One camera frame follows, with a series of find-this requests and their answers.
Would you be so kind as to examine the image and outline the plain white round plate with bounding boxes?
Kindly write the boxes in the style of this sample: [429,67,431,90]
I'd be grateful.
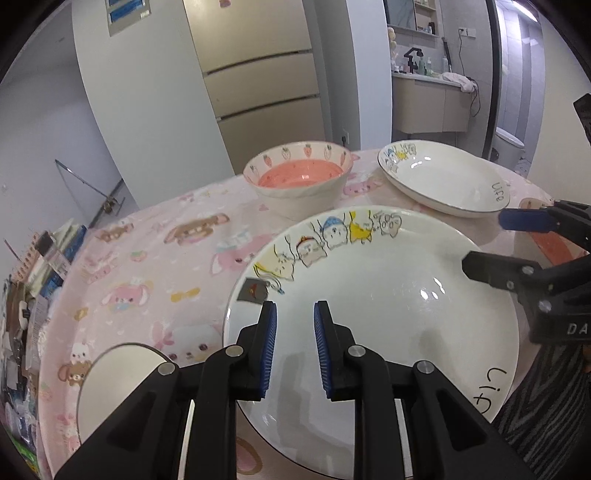
[76,343,174,444]

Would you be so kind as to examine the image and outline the beige refrigerator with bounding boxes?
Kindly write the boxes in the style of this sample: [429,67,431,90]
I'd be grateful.
[182,0,356,174]

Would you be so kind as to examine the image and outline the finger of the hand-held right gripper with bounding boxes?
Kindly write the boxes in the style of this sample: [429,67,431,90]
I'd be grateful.
[462,250,591,319]
[501,200,591,236]

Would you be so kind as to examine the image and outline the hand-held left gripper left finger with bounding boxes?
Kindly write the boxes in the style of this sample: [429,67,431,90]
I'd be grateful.
[53,300,278,480]

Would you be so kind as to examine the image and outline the grey wall panel blue windows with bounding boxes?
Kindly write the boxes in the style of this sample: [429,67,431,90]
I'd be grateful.
[105,0,153,38]

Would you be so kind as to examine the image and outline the dark striped clothing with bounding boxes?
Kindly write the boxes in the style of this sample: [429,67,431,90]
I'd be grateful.
[492,344,591,480]

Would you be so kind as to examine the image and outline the pink cartoon-print tablecloth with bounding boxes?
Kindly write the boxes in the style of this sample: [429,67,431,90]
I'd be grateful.
[37,148,591,480]

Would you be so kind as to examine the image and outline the pile of books and packets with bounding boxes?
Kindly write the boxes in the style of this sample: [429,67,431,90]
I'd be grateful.
[0,219,88,462]

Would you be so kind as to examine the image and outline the large cartoon-print white plate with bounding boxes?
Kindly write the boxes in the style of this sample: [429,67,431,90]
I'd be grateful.
[223,205,520,480]

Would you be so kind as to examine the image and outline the pink fruit-print bowl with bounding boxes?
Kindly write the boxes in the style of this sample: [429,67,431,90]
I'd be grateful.
[243,141,352,221]
[513,227,591,268]

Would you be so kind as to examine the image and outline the pink towel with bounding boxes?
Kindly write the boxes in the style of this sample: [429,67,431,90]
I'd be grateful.
[442,71,480,93]

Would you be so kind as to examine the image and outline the bathroom mirror cabinet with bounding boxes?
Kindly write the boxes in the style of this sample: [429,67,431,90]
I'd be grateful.
[384,0,439,33]

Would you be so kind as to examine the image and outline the small cartoon-print white plate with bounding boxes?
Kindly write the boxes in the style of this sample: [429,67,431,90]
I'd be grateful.
[378,140,512,217]

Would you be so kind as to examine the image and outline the beige bathroom vanity cabinet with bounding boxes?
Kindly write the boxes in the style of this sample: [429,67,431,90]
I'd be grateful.
[392,76,476,134]

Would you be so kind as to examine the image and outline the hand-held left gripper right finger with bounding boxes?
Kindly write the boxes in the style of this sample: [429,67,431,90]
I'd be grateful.
[313,300,539,480]

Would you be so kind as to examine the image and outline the white toilet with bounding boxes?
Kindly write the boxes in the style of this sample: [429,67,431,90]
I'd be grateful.
[492,128,526,167]

